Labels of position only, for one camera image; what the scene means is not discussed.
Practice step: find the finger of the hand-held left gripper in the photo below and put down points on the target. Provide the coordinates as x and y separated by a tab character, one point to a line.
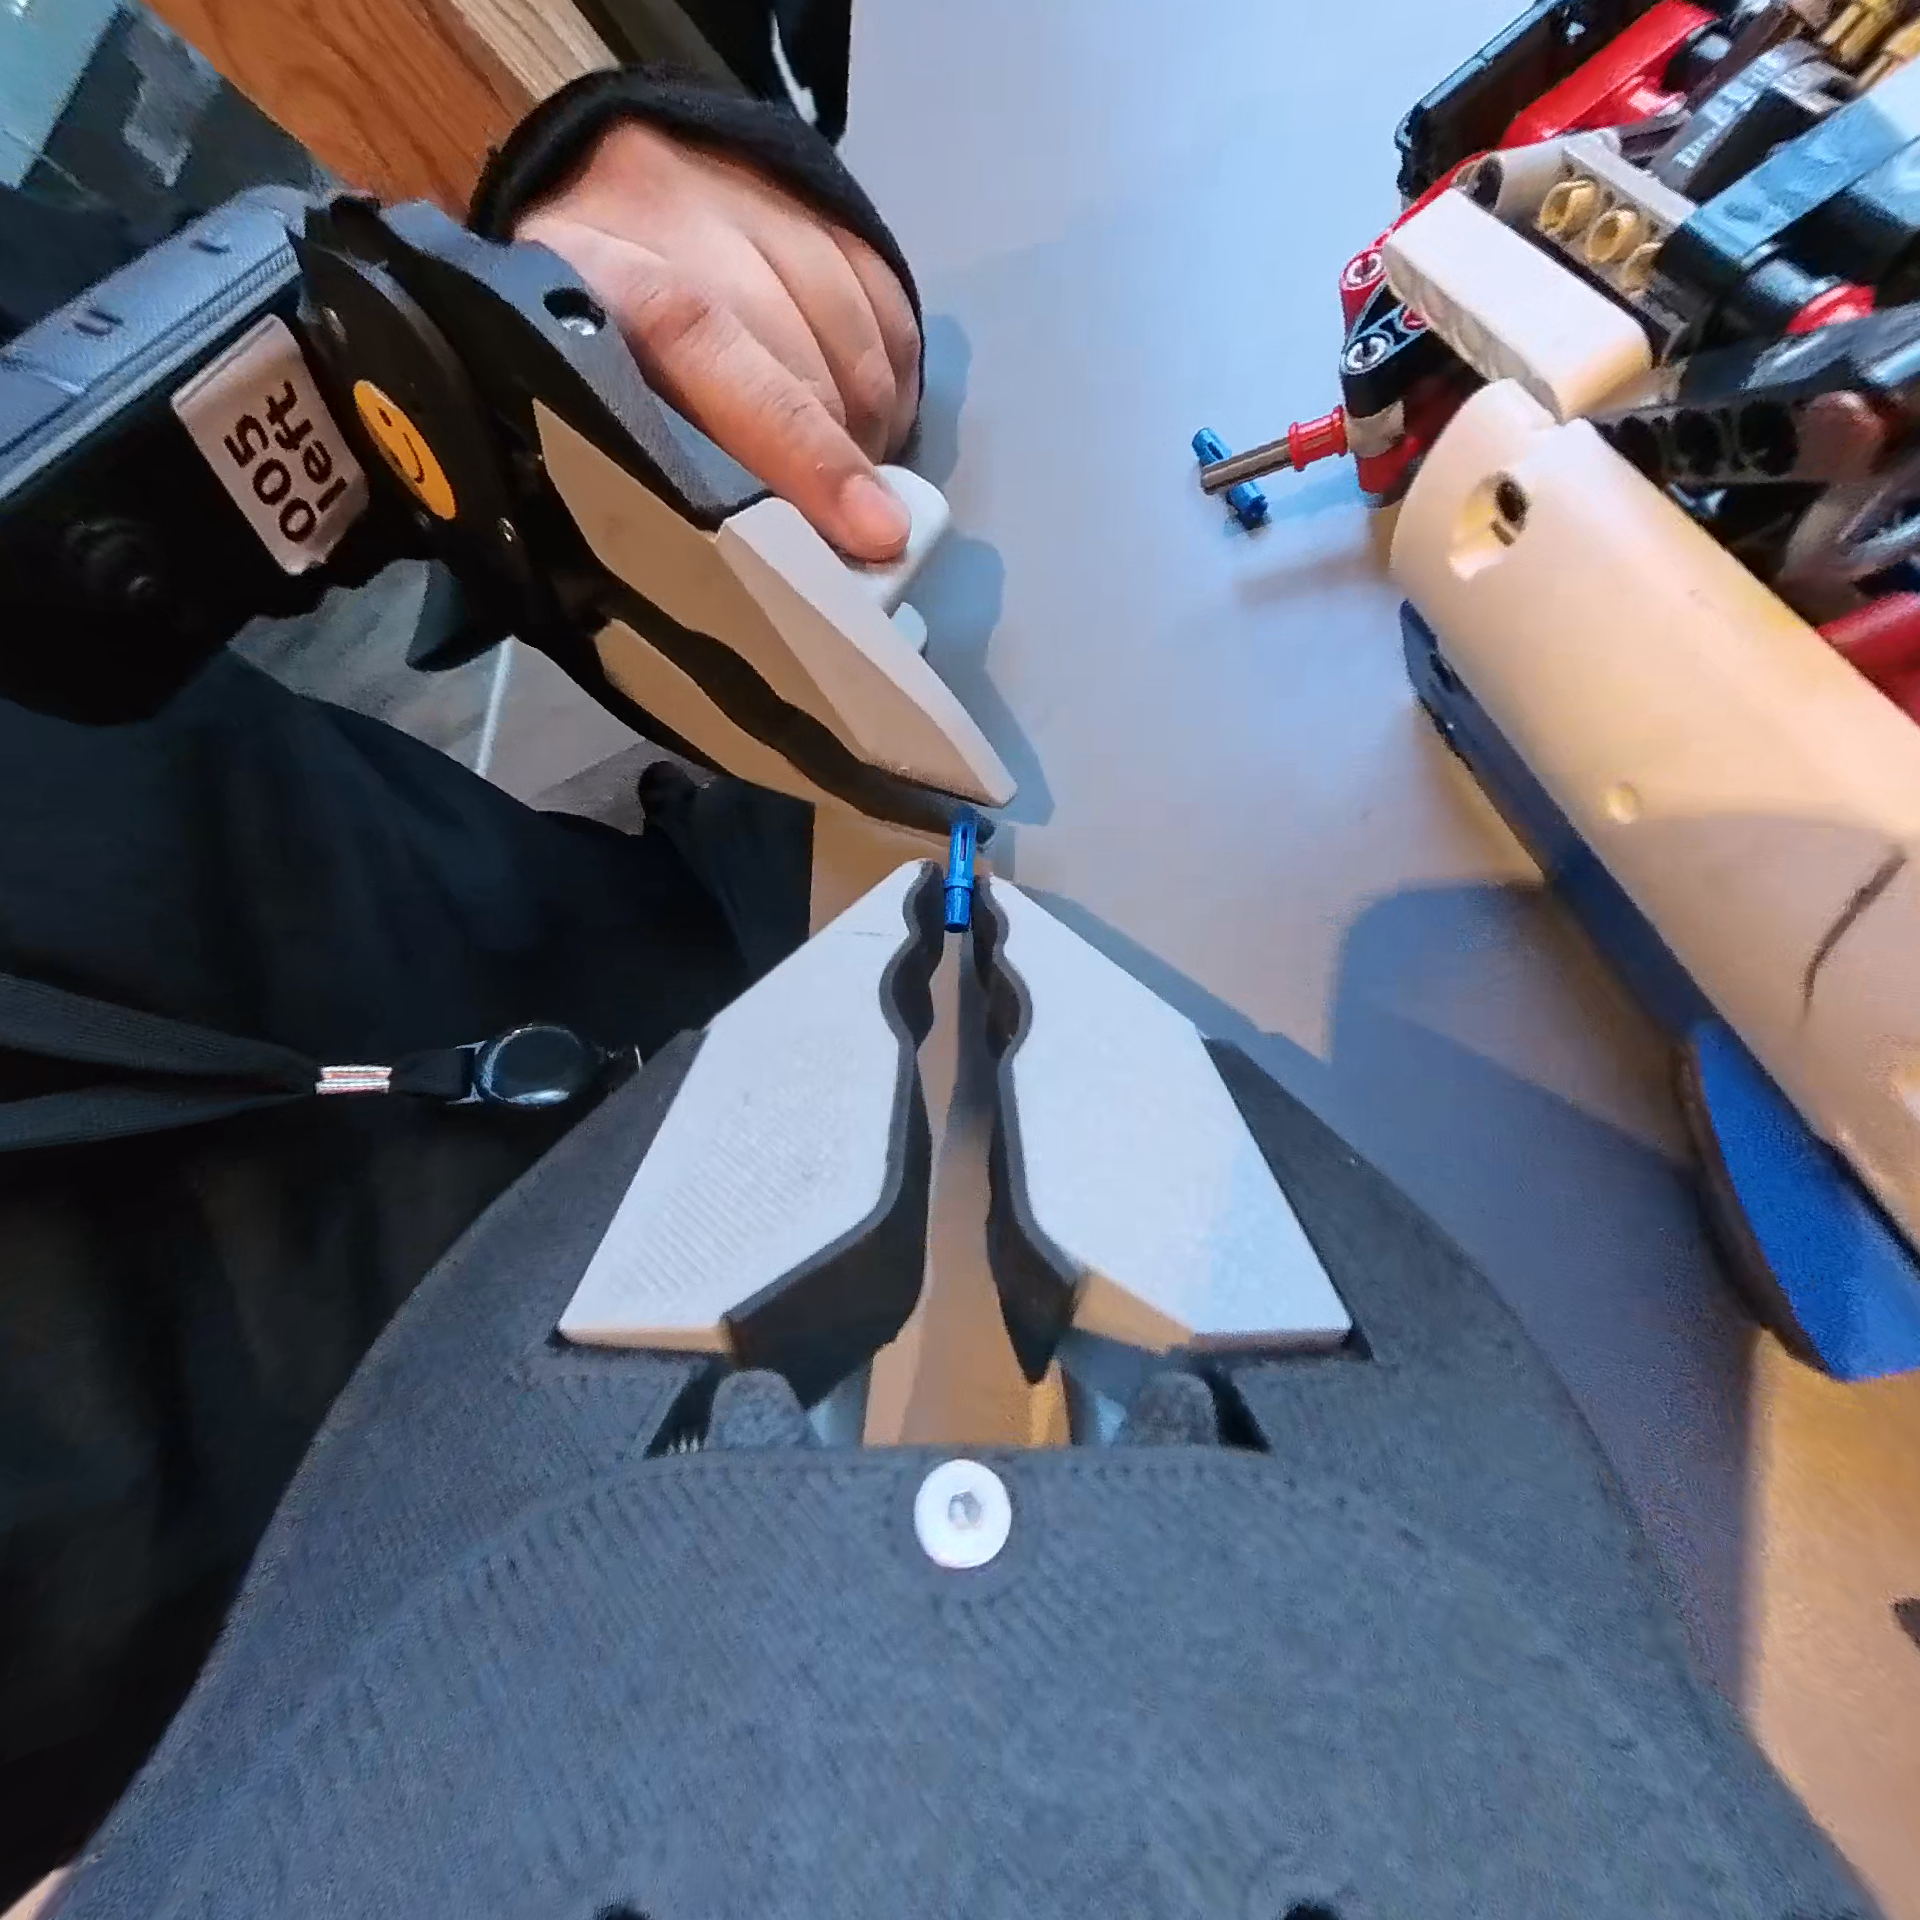
840	662
676	698

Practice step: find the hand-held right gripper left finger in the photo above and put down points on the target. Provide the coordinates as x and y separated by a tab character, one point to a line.
751	1184

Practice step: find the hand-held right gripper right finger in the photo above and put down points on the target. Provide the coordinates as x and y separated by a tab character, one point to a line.
1155	1184

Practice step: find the blue brick pin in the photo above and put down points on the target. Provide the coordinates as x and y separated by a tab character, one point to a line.
963	886
1237	483

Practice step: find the toy brick car model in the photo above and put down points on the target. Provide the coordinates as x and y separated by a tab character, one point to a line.
1652	721

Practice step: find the grey desk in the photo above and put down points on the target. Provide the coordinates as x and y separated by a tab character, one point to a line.
1171	674

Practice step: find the person's left hand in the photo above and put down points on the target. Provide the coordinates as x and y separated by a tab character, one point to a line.
751	316

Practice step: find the wooden panel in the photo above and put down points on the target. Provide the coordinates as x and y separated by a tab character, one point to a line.
375	76

